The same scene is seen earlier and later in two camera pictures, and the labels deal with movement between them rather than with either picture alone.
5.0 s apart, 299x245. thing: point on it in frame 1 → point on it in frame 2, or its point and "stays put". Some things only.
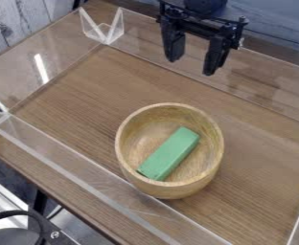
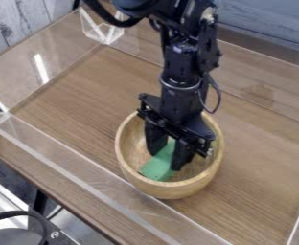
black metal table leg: [40, 202] stays put
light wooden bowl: [168, 148] stays put
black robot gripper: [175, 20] → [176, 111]
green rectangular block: [168, 154] stays put
